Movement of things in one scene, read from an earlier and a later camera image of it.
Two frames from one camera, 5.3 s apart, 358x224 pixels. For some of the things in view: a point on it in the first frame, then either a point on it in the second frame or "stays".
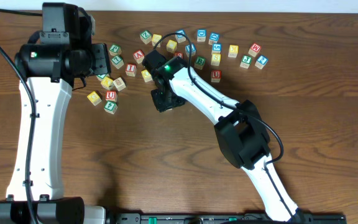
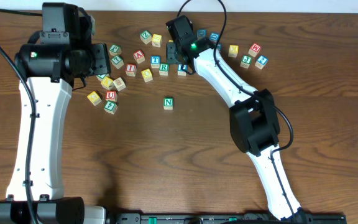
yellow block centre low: x=146 y=76 stays
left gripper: x=100 y=58 stays
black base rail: x=230 y=218 stays
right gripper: x=167 y=101 -> x=172 y=53
